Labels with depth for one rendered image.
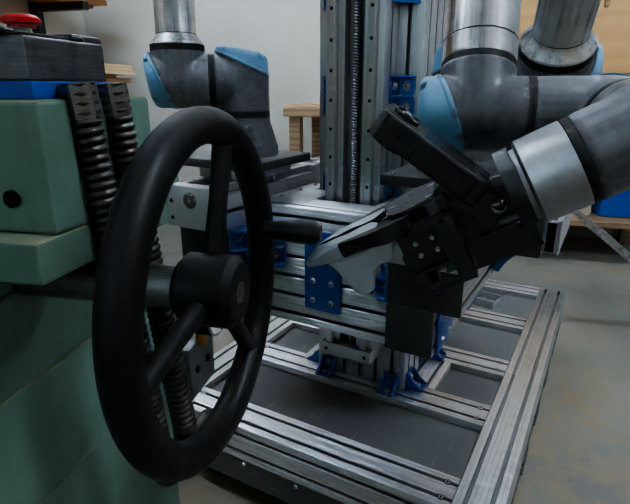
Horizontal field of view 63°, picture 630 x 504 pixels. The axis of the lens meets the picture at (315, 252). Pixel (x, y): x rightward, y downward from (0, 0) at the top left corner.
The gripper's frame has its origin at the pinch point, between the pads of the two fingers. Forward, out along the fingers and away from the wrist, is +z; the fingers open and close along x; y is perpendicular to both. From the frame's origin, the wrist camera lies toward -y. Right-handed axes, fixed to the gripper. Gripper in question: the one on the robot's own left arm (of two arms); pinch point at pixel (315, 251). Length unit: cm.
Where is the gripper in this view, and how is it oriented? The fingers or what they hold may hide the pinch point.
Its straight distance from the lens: 51.3
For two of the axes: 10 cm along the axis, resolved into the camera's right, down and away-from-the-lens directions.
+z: -8.4, 3.8, 3.9
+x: 2.5, -3.5, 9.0
